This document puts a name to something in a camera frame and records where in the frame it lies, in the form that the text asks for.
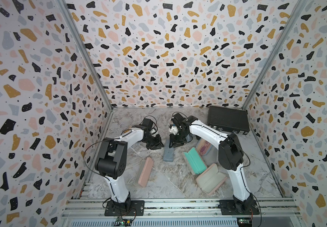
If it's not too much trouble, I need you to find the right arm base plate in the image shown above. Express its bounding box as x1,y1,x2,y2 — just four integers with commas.
218,198,260,215

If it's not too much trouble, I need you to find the mint glasses case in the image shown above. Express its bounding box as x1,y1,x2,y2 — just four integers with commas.
182,147,207,175

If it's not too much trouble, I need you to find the pink closed glasses case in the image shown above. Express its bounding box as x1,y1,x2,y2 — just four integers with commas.
133,157,154,188

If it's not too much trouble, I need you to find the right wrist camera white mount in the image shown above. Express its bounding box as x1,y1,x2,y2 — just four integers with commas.
169,125,178,135

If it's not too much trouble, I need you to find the black briefcase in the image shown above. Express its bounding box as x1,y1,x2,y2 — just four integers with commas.
207,106,250,135

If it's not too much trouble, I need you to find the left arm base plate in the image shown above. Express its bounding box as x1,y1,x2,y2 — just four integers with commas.
104,200,145,217

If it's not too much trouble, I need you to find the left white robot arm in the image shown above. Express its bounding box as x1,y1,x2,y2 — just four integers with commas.
94,118,164,212

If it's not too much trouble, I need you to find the grey case mint lining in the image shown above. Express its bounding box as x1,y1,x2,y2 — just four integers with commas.
163,139,174,162

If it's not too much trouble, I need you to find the case with purple glasses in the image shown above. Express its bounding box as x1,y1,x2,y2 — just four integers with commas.
196,138,213,156

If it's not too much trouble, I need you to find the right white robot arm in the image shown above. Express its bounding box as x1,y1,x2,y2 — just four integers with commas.
170,113,261,214

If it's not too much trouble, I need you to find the pink open glasses case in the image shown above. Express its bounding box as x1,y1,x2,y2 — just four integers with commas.
196,163,227,195

